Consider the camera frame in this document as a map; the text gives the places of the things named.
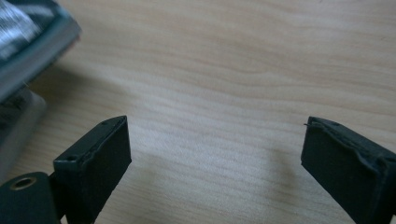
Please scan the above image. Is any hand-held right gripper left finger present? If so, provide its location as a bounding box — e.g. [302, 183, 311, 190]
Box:
[49, 115, 133, 224]

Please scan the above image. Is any dark glossy cover book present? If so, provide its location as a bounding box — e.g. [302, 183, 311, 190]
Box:
[0, 0, 82, 104]

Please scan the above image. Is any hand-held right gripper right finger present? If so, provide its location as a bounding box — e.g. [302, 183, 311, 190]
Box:
[300, 116, 396, 224]

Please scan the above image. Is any white caterpillar picture book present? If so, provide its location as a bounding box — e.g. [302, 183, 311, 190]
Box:
[0, 88, 48, 185]

